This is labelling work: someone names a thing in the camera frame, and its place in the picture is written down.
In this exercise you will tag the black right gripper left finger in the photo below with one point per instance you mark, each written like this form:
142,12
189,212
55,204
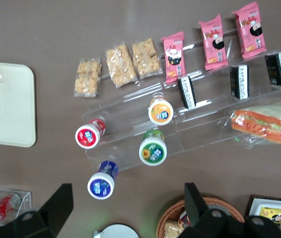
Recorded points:
56,210

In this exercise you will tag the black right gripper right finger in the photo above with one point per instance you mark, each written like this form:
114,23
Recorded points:
197,213

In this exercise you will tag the green yogurt cup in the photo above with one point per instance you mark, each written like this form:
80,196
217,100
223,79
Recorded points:
152,151

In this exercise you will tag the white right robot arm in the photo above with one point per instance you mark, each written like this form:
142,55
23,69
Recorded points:
118,231

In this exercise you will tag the blue gum bottle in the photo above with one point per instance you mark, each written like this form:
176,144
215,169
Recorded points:
100,186

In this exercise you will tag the white rectangular snack tray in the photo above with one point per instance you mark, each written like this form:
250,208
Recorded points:
256,203

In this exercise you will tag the red gum bottle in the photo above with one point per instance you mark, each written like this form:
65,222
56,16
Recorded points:
87,136

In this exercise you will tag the orange gum bottle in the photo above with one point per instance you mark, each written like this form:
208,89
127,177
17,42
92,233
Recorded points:
160,112

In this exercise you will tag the cream plastic serving tray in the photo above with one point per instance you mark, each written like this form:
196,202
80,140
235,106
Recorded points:
11,104

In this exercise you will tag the dark red cookie box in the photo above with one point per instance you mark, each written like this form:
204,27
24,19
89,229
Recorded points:
185,220

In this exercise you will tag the round wicker snack basket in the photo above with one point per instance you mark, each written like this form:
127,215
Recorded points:
170,213

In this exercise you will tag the clear acrylic bottle rack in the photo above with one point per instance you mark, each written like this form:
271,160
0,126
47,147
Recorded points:
27,198

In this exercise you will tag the yellow snack packet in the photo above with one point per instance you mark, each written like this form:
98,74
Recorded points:
276,214

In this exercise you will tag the clear acrylic tiered display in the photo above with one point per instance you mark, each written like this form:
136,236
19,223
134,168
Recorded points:
130,119

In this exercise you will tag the black white rice ball pack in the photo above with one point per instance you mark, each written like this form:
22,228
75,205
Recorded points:
186,93
240,82
279,69

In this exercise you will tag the pink cartoon snack packet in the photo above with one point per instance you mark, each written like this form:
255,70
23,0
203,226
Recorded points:
214,42
175,58
250,31

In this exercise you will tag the nut bar packets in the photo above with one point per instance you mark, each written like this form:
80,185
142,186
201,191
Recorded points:
121,65

